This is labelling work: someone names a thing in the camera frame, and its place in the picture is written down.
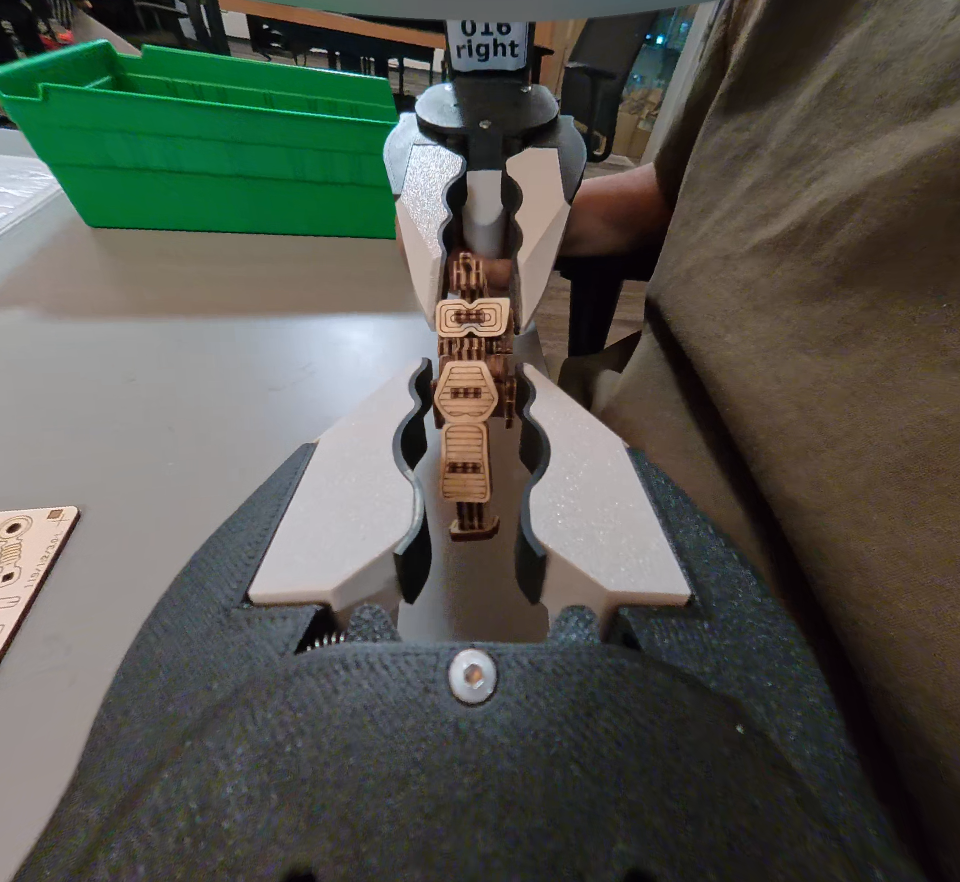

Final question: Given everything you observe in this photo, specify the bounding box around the wooden motorcycle model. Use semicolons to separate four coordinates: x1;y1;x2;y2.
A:
432;252;520;542

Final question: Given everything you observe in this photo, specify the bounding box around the black office chair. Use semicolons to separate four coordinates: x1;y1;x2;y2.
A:
561;12;680;164

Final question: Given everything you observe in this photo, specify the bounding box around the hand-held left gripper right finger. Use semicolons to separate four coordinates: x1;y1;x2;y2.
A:
513;363;693;613

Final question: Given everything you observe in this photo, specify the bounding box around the instruction sheet in clear sleeve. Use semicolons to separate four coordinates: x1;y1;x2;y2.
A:
0;154;72;238

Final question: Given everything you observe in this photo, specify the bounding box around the wooden work table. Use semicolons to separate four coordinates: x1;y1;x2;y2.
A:
0;0;451;52

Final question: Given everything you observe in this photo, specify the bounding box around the wooden puzzle parts sheet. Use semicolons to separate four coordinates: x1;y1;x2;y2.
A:
0;505;81;661

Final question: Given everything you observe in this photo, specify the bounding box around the green plastic bin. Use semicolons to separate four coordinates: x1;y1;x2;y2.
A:
0;40;400;238

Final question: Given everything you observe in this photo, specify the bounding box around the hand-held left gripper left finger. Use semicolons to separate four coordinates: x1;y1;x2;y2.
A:
246;360;436;611

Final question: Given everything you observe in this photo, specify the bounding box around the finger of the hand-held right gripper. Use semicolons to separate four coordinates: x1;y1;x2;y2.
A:
505;145;579;335
394;145;471;320

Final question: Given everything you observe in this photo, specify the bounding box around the person's right forearm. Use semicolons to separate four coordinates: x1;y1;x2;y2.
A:
558;165;674;260

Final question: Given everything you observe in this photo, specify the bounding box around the person's olive clothing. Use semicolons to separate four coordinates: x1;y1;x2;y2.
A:
556;0;960;882

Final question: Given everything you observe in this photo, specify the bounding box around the grey desk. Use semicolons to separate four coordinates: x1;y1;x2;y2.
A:
0;128;575;882

